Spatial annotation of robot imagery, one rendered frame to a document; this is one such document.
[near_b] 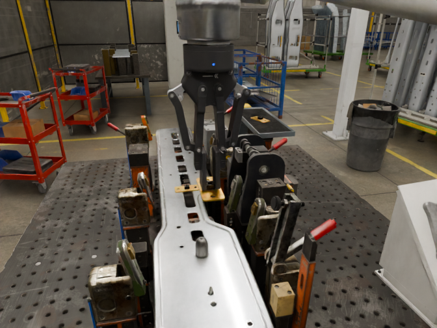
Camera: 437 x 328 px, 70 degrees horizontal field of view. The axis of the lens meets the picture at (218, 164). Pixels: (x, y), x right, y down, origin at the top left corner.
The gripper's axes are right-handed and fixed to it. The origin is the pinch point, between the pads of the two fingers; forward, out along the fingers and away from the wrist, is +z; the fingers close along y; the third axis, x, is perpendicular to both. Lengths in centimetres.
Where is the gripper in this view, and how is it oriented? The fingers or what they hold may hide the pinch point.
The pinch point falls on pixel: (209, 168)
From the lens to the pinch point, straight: 54.3
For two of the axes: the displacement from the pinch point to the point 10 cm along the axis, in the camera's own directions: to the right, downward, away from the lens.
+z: 0.0, 9.1, 4.2
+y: -9.8, 0.8, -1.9
